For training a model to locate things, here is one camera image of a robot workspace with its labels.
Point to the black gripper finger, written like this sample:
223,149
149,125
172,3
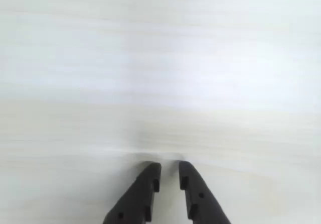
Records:
136,199
198,196

